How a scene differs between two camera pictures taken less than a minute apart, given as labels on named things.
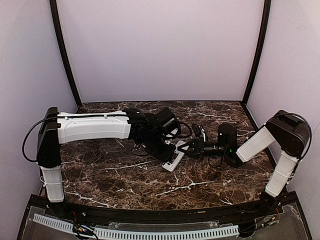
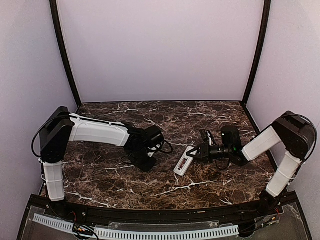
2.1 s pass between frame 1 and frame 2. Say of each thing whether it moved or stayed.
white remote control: moved
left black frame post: stayed
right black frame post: stayed
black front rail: stayed
